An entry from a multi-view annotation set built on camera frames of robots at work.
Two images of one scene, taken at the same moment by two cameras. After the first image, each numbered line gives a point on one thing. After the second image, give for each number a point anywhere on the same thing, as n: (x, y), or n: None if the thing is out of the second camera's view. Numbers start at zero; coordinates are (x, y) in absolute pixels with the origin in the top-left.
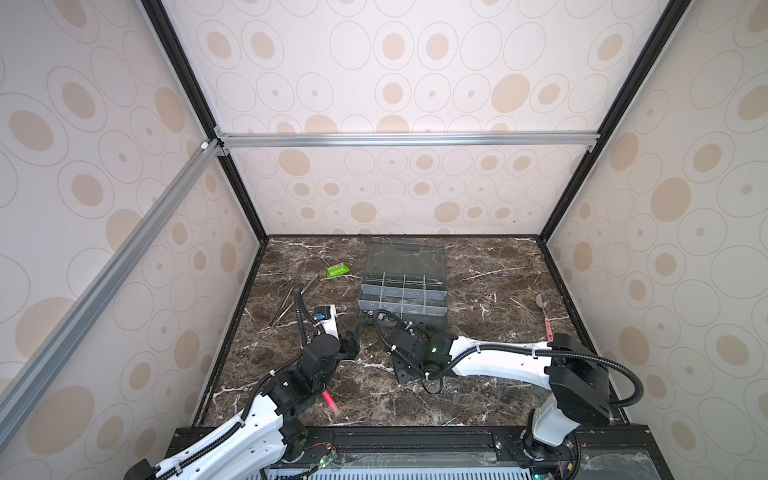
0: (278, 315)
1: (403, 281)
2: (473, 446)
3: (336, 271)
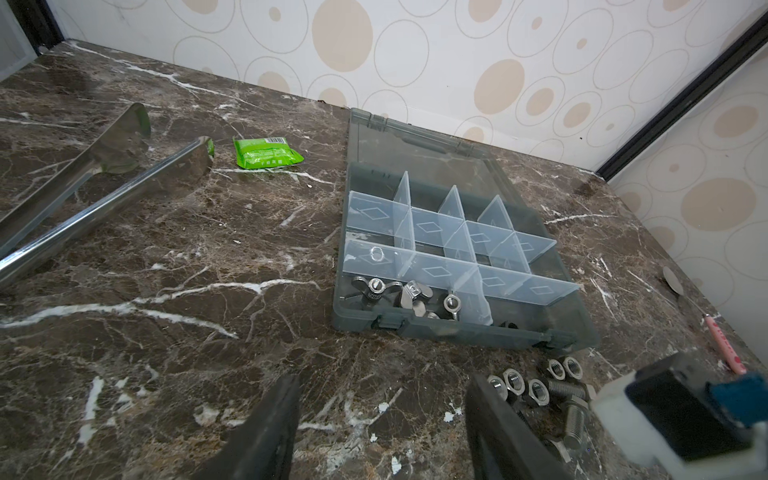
0: (121, 151)
1: (438, 239)
2: None
3: (254, 153)
